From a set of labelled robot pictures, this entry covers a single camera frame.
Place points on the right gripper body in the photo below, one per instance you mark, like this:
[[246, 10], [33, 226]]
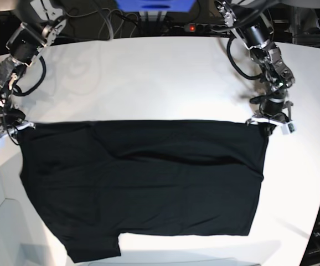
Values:
[[12, 122]]

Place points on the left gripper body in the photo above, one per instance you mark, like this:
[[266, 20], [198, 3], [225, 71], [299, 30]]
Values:
[[273, 110]]

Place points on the black T-shirt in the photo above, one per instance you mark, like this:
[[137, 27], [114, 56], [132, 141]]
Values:
[[91, 181]]

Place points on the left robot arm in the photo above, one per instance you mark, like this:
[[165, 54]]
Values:
[[249, 25]]

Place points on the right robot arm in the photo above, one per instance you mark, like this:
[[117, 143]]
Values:
[[41, 23]]

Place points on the black power strip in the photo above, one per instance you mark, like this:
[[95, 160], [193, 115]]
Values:
[[199, 27]]

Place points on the blue box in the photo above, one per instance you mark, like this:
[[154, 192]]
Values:
[[155, 5]]

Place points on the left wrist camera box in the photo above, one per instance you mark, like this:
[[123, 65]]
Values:
[[288, 128]]

